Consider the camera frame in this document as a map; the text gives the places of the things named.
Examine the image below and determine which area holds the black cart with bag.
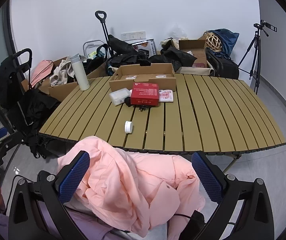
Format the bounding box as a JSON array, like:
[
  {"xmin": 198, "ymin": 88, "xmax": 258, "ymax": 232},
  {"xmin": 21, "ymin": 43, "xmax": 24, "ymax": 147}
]
[{"xmin": 0, "ymin": 48, "xmax": 34, "ymax": 108}]

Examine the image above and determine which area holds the open cardboard box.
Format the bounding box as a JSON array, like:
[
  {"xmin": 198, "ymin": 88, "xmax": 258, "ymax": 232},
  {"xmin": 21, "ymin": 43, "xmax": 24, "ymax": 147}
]
[{"xmin": 178, "ymin": 39, "xmax": 215, "ymax": 77}]

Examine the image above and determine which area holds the black and teal bag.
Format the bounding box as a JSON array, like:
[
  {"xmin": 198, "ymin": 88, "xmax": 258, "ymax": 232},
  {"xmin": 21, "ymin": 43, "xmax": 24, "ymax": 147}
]
[{"xmin": 87, "ymin": 44, "xmax": 108, "ymax": 67}]

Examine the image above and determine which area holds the beige tote bag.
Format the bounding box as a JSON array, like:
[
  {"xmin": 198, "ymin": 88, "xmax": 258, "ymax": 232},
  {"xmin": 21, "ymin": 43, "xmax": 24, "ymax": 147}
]
[{"xmin": 160, "ymin": 37, "xmax": 181, "ymax": 49}]

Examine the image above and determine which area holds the cardboard tray box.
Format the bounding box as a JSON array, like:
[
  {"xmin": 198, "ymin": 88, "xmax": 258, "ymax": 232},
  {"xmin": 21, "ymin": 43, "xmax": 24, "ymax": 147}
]
[{"xmin": 109, "ymin": 63, "xmax": 177, "ymax": 92}]

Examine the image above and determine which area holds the red box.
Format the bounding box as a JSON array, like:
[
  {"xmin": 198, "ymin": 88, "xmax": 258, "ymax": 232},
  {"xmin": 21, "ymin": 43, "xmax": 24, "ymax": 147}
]
[{"xmin": 130, "ymin": 82, "xmax": 160, "ymax": 106}]

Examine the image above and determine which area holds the black cloth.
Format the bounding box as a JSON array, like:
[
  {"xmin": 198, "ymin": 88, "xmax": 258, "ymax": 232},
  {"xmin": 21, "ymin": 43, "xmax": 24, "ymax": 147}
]
[{"xmin": 105, "ymin": 54, "xmax": 153, "ymax": 76}]

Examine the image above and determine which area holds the clear plastic container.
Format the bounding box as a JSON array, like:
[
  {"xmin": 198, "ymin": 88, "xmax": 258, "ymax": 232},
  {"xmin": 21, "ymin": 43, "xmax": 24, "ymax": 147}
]
[{"xmin": 109, "ymin": 87, "xmax": 131, "ymax": 105}]

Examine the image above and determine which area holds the large cardboard box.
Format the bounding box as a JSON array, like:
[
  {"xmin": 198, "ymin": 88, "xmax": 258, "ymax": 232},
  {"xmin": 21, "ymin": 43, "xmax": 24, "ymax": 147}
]
[{"xmin": 39, "ymin": 57, "xmax": 113, "ymax": 102}]

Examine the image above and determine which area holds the white thermos bottle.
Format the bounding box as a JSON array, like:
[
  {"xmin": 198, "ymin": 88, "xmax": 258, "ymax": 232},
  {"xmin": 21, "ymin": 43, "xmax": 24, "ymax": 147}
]
[{"xmin": 70, "ymin": 53, "xmax": 90, "ymax": 91}]

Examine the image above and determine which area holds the pink backpack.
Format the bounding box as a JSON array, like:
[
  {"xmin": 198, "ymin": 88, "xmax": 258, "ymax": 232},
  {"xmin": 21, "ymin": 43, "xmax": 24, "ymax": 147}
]
[{"xmin": 30, "ymin": 60, "xmax": 54, "ymax": 88}]

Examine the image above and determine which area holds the printed appliance box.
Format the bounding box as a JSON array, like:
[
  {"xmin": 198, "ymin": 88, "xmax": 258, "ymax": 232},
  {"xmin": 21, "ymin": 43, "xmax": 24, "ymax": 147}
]
[{"xmin": 132, "ymin": 38, "xmax": 156, "ymax": 55}]

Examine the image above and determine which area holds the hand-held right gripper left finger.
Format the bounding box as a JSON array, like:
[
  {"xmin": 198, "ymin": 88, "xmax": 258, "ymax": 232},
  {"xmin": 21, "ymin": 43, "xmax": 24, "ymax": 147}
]
[{"xmin": 8, "ymin": 151, "xmax": 91, "ymax": 240}]

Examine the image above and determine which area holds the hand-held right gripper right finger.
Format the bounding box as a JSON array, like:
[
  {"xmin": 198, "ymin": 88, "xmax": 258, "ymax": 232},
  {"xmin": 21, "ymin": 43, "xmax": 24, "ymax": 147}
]
[{"xmin": 191, "ymin": 151, "xmax": 274, "ymax": 240}]

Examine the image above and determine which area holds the black duffel bag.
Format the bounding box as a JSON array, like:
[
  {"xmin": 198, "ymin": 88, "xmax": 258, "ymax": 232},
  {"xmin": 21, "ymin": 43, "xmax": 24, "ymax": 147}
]
[{"xmin": 8, "ymin": 89, "xmax": 61, "ymax": 158}]

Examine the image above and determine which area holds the black tripod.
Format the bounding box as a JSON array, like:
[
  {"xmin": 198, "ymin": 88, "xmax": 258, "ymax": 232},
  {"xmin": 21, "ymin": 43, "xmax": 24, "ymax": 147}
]
[{"xmin": 238, "ymin": 29, "xmax": 264, "ymax": 94}]

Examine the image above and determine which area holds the black trolley handle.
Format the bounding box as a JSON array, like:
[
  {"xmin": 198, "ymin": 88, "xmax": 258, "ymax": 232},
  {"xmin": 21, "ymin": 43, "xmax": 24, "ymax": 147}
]
[{"xmin": 95, "ymin": 10, "xmax": 116, "ymax": 58}]

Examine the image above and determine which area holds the pink jacket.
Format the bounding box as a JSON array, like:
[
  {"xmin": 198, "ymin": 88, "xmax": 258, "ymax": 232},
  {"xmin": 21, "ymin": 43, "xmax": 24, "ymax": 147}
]
[{"xmin": 57, "ymin": 135, "xmax": 206, "ymax": 238}]

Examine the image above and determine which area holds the white step stool frame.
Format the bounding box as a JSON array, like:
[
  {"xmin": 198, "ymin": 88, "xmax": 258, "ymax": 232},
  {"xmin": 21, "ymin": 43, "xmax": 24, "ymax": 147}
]
[{"xmin": 83, "ymin": 39, "xmax": 103, "ymax": 57}]

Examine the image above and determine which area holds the pink printed booklet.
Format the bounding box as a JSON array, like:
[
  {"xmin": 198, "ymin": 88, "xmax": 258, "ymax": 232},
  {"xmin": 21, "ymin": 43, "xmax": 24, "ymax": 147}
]
[{"xmin": 159, "ymin": 89, "xmax": 175, "ymax": 103}]

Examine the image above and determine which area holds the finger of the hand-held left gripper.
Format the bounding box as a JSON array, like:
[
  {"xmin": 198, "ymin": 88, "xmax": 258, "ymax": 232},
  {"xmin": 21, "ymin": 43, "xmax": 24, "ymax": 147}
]
[{"xmin": 0, "ymin": 127, "xmax": 26, "ymax": 153}]

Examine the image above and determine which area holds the person's lavender clothing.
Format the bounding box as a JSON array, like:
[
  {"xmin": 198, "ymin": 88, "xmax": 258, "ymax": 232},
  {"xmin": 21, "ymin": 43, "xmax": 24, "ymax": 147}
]
[{"xmin": 37, "ymin": 200, "xmax": 170, "ymax": 240}]

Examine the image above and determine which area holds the black jacket pile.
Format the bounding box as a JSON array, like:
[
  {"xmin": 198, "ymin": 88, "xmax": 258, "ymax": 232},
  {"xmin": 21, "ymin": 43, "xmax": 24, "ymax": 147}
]
[{"xmin": 148, "ymin": 47, "xmax": 198, "ymax": 73}]

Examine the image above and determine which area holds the beige cloth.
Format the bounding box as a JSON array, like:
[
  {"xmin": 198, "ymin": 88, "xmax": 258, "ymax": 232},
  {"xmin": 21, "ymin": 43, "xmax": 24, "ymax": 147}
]
[{"xmin": 49, "ymin": 59, "xmax": 77, "ymax": 87}]

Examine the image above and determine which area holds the blue cushion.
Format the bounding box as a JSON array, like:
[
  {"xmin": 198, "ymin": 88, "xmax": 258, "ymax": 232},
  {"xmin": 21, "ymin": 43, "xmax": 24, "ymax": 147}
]
[{"xmin": 212, "ymin": 29, "xmax": 240, "ymax": 55}]

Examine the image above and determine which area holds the black suitcase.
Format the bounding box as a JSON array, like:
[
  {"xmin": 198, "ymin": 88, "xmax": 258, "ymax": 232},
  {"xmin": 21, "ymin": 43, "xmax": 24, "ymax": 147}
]
[{"xmin": 206, "ymin": 49, "xmax": 240, "ymax": 80}]

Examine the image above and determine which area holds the white wall socket strip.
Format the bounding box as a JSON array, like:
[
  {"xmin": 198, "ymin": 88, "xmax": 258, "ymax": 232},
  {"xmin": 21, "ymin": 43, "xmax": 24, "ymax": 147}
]
[{"xmin": 120, "ymin": 31, "xmax": 146, "ymax": 40}]

